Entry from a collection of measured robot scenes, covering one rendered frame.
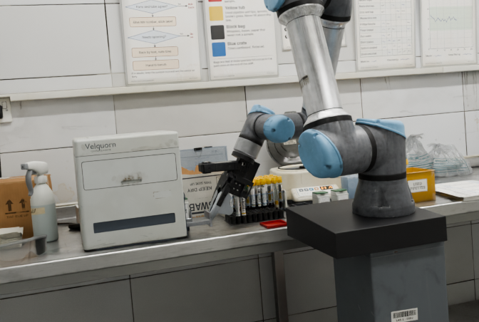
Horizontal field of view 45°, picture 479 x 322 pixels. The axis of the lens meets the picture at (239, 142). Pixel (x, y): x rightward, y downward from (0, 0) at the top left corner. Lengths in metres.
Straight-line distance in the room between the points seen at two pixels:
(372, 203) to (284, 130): 0.33
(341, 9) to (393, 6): 1.12
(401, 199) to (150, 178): 0.66
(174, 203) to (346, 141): 0.54
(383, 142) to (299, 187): 0.70
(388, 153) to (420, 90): 1.31
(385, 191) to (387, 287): 0.22
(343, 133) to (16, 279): 0.88
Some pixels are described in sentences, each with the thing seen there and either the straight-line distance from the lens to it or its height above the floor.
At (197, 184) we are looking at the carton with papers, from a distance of 1.92.
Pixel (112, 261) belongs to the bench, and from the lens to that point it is 1.57.
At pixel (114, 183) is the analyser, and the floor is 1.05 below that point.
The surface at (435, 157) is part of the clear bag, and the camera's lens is 2.54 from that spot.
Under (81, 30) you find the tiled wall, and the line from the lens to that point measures 2.23.
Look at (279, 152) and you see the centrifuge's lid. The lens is 2.31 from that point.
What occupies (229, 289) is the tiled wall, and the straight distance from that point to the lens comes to 2.38.
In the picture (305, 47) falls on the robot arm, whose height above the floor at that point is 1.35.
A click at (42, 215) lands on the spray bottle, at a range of 1.79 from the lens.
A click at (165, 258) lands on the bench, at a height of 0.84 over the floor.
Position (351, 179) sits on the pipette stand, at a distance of 1.90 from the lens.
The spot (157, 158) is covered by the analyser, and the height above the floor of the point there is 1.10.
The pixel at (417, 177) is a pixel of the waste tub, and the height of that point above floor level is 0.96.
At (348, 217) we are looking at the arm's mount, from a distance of 1.41.
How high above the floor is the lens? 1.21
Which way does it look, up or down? 3 degrees down
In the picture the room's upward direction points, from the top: 5 degrees counter-clockwise
